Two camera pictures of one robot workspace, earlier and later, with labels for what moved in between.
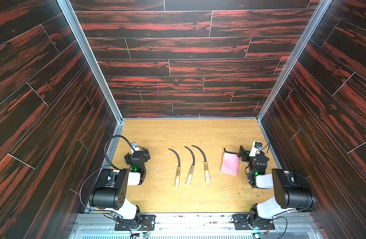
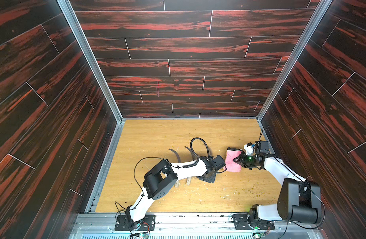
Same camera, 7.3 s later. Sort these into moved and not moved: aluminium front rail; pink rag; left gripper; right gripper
Moved: right gripper; left gripper; pink rag
Not moved: aluminium front rail
